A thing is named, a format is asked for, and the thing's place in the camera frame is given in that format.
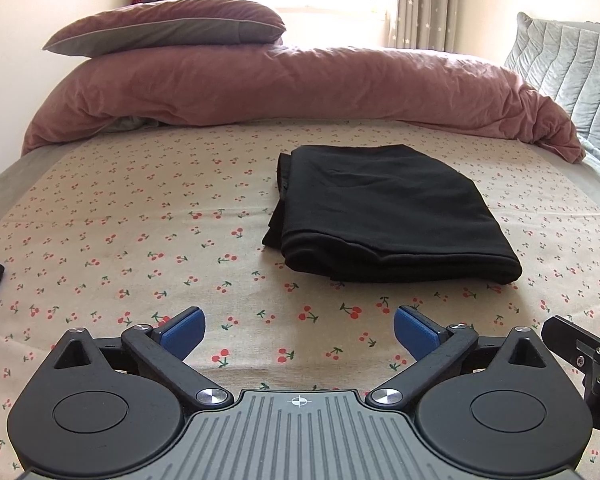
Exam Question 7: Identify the black pants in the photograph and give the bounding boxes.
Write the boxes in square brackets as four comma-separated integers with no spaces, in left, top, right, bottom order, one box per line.
[262,145,522,285]

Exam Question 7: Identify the cherry print cloth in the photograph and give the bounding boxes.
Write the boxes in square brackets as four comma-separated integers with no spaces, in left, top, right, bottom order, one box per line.
[0,122,600,479]

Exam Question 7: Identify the grey quilted headboard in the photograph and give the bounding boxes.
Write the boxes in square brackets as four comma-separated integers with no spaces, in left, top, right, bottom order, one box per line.
[505,12,600,161]

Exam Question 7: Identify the pink duvet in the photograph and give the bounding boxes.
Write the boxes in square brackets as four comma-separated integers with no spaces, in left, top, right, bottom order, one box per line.
[22,44,584,163]

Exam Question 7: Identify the pink grey pillow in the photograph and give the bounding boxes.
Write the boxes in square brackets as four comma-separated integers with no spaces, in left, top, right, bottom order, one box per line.
[43,0,286,58]

